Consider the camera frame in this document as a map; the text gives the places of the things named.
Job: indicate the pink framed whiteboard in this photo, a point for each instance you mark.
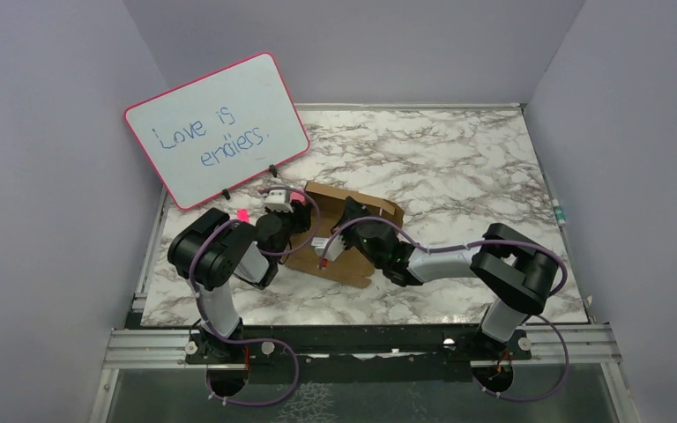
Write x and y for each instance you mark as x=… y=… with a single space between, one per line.
x=219 y=131

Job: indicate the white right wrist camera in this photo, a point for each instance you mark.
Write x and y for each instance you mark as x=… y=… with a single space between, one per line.
x=329 y=251

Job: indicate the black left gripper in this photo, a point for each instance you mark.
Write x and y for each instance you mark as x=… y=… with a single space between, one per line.
x=300 y=216

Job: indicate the pink marker pen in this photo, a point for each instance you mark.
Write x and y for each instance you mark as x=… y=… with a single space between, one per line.
x=243 y=216

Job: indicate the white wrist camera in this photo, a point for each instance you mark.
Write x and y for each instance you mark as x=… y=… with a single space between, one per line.
x=329 y=251
x=278 y=200

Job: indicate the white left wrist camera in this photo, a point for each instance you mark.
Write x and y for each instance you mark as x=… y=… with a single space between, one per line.
x=278 y=200

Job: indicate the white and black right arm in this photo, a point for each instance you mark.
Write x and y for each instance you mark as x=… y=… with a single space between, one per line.
x=522 y=274

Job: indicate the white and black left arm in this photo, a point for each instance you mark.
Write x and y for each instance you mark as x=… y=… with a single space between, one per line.
x=215 y=248

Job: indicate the aluminium frame rail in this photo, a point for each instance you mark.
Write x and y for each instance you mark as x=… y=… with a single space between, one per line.
x=532 y=345

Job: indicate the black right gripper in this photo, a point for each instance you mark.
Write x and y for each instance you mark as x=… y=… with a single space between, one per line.
x=348 y=211

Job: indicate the green capped marker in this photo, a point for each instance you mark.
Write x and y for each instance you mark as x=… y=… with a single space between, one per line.
x=558 y=212

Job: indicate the pink and grey eraser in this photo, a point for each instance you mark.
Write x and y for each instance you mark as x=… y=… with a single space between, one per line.
x=297 y=197

